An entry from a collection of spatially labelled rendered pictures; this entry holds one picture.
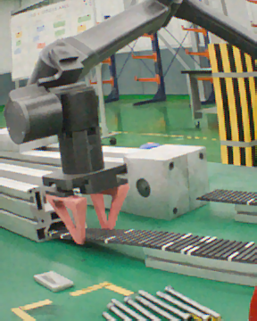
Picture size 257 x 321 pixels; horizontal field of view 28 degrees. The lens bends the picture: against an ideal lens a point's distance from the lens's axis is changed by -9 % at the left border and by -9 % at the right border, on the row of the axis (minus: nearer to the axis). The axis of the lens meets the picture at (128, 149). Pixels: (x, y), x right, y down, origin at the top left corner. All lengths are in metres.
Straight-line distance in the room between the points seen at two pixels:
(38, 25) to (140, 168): 6.20
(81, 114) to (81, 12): 5.87
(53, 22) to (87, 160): 6.16
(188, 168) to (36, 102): 0.30
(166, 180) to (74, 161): 0.18
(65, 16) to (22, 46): 0.85
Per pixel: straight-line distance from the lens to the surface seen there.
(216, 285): 0.58
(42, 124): 0.67
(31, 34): 7.09
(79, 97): 0.70
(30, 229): 0.81
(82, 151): 0.70
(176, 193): 0.85
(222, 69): 4.17
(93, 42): 0.82
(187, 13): 1.12
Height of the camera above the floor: 1.03
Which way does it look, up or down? 10 degrees down
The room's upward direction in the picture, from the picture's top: 6 degrees counter-clockwise
